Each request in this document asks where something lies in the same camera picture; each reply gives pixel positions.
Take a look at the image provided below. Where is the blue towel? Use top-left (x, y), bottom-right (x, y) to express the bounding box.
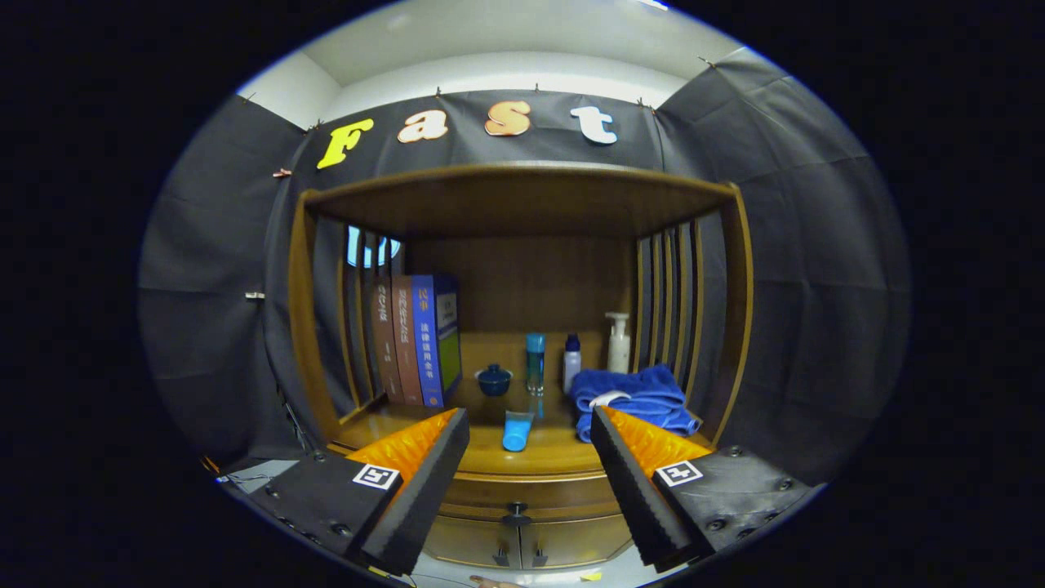
top-left (569, 364), bottom-right (703, 443)

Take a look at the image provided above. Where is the blue book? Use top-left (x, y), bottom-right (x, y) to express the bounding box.
top-left (411, 273), bottom-right (463, 409)

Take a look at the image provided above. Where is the wooden drawer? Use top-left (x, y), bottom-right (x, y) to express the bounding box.
top-left (445, 472), bottom-right (625, 526)

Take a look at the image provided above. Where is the clear blue bottle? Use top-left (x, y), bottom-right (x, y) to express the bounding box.
top-left (525, 332), bottom-right (546, 397)

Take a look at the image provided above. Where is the wooden cabinet door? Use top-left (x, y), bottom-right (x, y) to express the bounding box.
top-left (518, 516), bottom-right (636, 570)
top-left (420, 514), bottom-right (523, 570)

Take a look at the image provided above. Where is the dark brown book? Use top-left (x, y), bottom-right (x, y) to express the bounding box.
top-left (371, 278), bottom-right (405, 403)

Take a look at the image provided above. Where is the wooden cabinet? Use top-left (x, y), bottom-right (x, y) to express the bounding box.
top-left (287, 161), bottom-right (754, 572)

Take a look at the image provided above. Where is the blue lidded teacup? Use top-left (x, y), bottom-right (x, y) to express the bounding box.
top-left (476, 364), bottom-right (514, 398)

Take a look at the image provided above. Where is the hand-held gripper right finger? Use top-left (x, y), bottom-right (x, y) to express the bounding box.
top-left (589, 406), bottom-right (821, 574)

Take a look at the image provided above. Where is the wooden countertop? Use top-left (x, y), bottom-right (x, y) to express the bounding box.
top-left (331, 331), bottom-right (715, 479)

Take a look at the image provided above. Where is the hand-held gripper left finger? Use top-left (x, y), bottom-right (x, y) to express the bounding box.
top-left (241, 408), bottom-right (472, 577)

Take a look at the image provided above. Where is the reddish brown book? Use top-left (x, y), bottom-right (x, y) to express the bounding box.
top-left (390, 275), bottom-right (425, 407)

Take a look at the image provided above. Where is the white pump bottle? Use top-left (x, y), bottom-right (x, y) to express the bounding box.
top-left (605, 312), bottom-right (632, 375)

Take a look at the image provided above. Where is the blue squeeze tube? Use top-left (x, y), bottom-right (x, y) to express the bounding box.
top-left (501, 410), bottom-right (536, 453)

